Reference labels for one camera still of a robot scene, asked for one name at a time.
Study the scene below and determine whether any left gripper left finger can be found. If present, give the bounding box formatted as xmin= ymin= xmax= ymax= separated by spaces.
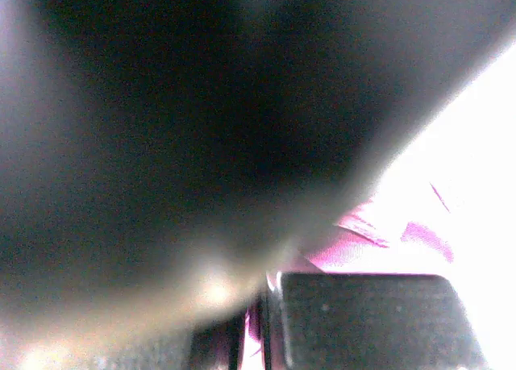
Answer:
xmin=189 ymin=309 xmax=246 ymax=370

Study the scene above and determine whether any purple satin napkin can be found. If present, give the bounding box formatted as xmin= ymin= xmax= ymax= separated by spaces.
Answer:
xmin=241 ymin=182 xmax=456 ymax=359

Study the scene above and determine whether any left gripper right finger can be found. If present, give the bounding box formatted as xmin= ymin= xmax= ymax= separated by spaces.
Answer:
xmin=262 ymin=272 xmax=488 ymax=369

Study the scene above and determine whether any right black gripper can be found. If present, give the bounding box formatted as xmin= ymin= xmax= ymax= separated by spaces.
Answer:
xmin=1 ymin=0 xmax=515 ymax=326

